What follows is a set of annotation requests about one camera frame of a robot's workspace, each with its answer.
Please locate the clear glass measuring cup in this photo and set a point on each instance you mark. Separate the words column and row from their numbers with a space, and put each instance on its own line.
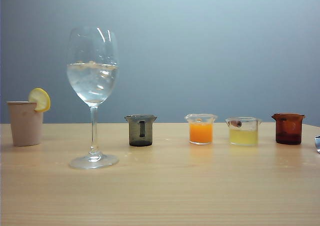
column 201, row 133

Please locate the smoky grey glass measuring cup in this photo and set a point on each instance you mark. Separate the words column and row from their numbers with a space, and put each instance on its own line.
column 135, row 135

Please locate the clear cup with pale juice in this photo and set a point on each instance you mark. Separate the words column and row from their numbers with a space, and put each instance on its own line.
column 243, row 137

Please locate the amber brown glass measuring cup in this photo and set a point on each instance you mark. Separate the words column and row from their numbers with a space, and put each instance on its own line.
column 288, row 133

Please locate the beige paper cup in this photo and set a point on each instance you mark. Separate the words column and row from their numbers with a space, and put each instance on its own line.
column 25, row 125

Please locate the tall clear wine glass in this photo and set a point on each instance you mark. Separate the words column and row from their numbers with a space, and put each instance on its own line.
column 92, row 83

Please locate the yellow lemon slice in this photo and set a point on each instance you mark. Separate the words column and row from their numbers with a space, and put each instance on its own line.
column 41, row 99

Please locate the silver metal utensil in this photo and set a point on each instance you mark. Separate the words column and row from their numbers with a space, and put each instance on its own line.
column 317, row 143

